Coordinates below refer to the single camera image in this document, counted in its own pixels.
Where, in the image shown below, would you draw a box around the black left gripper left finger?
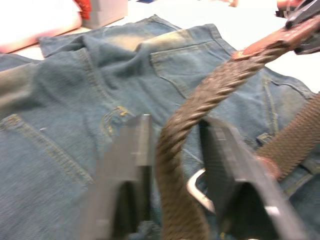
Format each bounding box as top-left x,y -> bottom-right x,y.
81,113 -> 154,240

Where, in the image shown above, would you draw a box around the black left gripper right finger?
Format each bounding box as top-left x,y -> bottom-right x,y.
200,116 -> 310,240

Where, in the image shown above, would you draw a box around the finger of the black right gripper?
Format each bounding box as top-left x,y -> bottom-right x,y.
284,0 -> 320,29
294,31 -> 320,56

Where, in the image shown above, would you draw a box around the brown braided belt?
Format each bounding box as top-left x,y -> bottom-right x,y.
155,17 -> 320,240

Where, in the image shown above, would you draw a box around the blue denim shorts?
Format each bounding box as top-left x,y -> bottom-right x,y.
0,13 -> 320,240

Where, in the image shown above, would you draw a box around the grey box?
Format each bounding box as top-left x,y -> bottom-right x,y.
81,0 -> 129,29

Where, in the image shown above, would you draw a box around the red fuzzy object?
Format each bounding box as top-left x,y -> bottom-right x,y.
74,0 -> 93,21

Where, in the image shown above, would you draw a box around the white rounded object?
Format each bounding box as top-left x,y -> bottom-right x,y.
0,0 -> 84,54

